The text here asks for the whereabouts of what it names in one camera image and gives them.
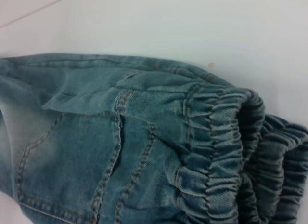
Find blue denim shorts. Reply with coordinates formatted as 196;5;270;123
0;53;308;224

